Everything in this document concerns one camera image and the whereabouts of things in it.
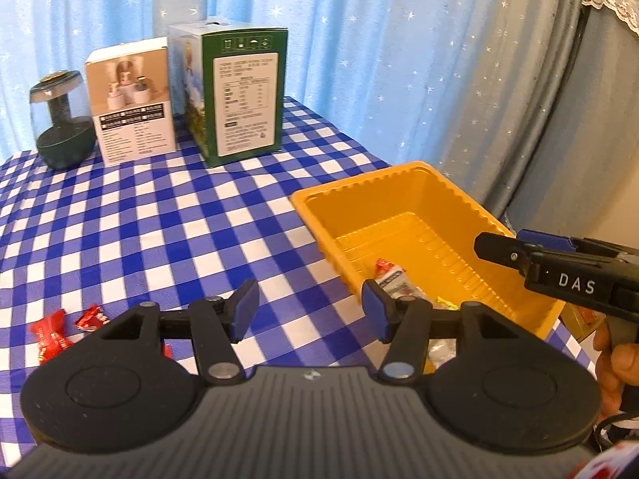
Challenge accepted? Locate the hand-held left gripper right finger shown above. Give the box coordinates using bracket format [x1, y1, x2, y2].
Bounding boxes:
[361, 278, 526, 386]

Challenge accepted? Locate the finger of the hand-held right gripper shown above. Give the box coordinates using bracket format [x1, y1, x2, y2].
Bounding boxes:
[474, 232, 539, 276]
[516, 228, 639, 261]

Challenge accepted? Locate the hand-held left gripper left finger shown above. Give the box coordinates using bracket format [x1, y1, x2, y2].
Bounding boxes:
[101, 278, 261, 386]

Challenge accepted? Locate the red candy with striped label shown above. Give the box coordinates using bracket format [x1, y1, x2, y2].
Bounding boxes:
[374, 257, 425, 301]

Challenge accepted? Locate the clear candy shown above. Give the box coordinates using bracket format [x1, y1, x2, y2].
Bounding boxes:
[426, 338, 458, 375]

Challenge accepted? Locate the orange plastic tray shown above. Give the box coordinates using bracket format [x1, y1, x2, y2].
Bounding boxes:
[290, 160, 568, 375]

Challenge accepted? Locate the person's right hand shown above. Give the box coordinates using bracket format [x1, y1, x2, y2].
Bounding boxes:
[593, 319, 639, 422]

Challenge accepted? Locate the grey lace-trimmed curtain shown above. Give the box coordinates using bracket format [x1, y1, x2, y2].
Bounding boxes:
[434, 0, 639, 260]

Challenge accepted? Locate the blue white checked tablecloth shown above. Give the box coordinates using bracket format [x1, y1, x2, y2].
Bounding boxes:
[0, 95, 598, 479]

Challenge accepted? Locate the red white printed clothing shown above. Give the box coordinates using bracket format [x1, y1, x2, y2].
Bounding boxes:
[569, 436, 639, 479]

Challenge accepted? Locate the green carton box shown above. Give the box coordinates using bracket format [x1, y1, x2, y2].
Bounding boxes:
[168, 16, 291, 169]

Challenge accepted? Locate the white product box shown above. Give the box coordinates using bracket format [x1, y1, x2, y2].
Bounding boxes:
[84, 36, 179, 166]

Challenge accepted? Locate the dark glass humidifier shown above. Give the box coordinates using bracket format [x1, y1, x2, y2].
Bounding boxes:
[29, 70, 96, 171]

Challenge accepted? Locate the blue star-print curtain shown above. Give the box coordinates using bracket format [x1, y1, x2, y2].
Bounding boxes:
[0, 0, 567, 210]

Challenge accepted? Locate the black cable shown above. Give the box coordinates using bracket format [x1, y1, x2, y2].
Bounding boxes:
[593, 409, 631, 453]

